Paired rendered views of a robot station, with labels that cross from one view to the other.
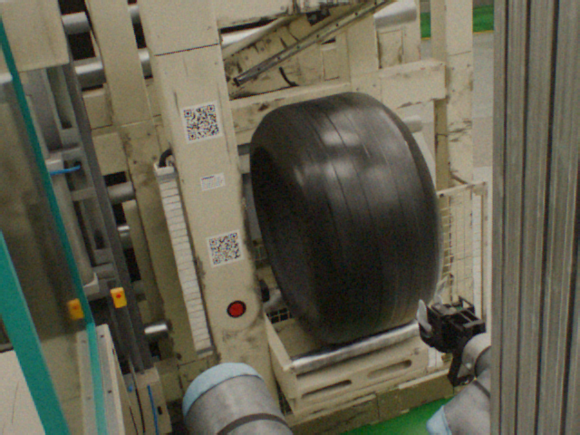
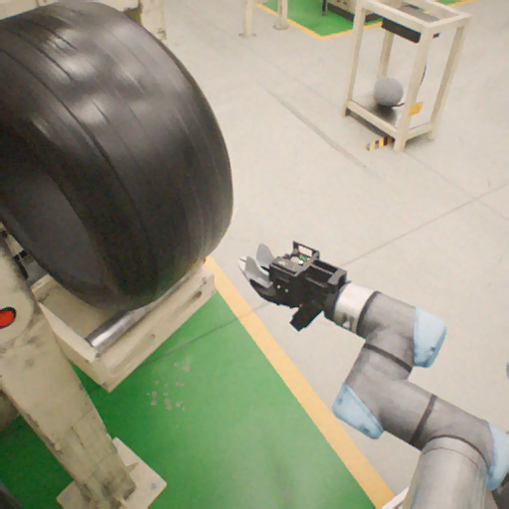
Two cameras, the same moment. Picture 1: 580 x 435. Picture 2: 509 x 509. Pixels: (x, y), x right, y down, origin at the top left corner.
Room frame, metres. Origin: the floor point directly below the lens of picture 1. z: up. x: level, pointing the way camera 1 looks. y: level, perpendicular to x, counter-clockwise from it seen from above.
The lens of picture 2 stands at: (0.63, 0.09, 1.73)
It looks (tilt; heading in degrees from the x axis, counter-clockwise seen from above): 45 degrees down; 323
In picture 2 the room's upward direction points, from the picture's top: straight up
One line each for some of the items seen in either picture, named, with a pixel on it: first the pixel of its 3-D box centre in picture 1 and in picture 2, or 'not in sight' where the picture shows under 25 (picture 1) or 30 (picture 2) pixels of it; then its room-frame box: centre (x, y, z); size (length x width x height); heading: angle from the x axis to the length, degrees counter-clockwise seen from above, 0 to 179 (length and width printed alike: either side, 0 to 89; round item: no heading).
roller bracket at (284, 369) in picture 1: (267, 336); (43, 319); (1.40, 0.10, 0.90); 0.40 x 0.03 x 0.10; 15
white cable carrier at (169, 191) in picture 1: (187, 263); not in sight; (1.31, 0.25, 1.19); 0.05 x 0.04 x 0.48; 15
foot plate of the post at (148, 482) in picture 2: not in sight; (110, 490); (1.36, 0.17, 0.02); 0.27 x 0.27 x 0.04; 15
